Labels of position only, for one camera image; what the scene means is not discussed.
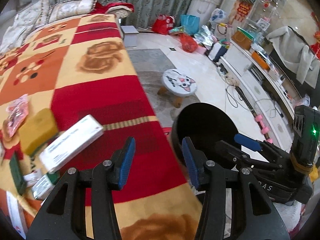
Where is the red yellow checkered blanket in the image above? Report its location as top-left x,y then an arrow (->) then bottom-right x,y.
0,14 -> 203,240

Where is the white blue plastic bag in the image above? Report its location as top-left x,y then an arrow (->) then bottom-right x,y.
210,8 -> 227,27

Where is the long white medicine box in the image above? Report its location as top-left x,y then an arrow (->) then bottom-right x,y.
39,114 -> 104,175

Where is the red gift bag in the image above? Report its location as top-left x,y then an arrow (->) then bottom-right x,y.
152,15 -> 176,36

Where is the white tv cabinet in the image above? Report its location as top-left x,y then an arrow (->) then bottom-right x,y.
219,39 -> 301,131

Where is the dark green box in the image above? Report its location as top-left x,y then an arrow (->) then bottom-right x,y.
9,153 -> 28,196

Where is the silver foil bag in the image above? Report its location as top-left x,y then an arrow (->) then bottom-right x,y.
195,25 -> 216,46

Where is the floral square pillow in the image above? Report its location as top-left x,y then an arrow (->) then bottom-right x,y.
48,0 -> 98,23
13,0 -> 55,28

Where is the grey cable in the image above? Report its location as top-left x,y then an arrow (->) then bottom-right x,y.
225,84 -> 253,108

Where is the pink snack packet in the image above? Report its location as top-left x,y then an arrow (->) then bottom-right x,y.
3,94 -> 29,138

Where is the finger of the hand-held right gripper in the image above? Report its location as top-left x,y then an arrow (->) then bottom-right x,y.
214,141 -> 280,171
234,133 -> 288,164

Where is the red plastic bag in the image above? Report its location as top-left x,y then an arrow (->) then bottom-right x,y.
180,33 -> 198,53

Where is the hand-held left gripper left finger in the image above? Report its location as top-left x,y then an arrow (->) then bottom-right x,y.
26,136 -> 136,240

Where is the red cloth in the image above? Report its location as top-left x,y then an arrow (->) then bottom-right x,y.
94,2 -> 135,15

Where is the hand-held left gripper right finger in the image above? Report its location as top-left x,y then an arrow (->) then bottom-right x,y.
181,137 -> 290,240

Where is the cat print wooden stool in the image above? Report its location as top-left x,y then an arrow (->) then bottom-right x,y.
157,68 -> 198,109

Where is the clear acrylic shelf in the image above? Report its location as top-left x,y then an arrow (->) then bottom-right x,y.
246,0 -> 283,46

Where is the yellow sponge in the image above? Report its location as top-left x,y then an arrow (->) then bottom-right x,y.
18,108 -> 59,156

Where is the white paper sheet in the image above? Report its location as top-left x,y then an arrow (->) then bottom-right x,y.
0,191 -> 27,239

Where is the grey green patterned curtain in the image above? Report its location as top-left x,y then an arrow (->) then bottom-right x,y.
17,0 -> 201,28

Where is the small white medicine box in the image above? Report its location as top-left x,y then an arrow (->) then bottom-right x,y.
32,174 -> 59,200

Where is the navy white bag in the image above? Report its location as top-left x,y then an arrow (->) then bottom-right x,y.
208,42 -> 228,62

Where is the teal shopping bag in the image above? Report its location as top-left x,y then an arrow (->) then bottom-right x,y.
180,14 -> 201,34

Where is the orange box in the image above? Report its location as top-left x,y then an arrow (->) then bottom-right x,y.
251,51 -> 271,71

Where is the grey towel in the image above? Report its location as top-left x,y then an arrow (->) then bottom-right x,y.
266,25 -> 317,88

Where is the white quilted bedding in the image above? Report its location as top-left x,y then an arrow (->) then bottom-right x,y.
0,24 -> 28,53

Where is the white storage box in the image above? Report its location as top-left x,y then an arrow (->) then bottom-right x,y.
121,25 -> 139,48

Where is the pink dumbbell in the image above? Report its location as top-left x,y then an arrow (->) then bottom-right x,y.
253,114 -> 273,141

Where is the red hanging ornament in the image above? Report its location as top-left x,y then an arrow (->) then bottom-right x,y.
236,1 -> 252,18

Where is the grey floor rug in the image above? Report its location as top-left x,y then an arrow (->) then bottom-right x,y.
127,48 -> 176,72

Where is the black round trash bin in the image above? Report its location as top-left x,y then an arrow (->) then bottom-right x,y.
171,102 -> 240,172

